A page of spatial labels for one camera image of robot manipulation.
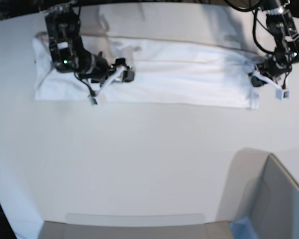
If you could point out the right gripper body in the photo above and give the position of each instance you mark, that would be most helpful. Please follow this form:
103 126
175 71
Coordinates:
98 70

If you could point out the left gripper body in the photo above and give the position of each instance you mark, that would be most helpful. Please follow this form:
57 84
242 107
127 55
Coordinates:
271 68

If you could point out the white t-shirt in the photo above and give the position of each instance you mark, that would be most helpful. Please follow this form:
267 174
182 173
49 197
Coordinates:
179 73

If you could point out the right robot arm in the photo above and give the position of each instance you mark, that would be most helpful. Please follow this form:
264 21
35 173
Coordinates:
67 50

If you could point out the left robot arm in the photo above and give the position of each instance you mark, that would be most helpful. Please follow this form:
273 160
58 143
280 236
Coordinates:
281 26

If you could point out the grey cardboard box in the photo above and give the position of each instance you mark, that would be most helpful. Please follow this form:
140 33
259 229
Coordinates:
262 195

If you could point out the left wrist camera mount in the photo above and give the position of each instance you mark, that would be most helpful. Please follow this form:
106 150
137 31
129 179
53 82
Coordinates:
281 91

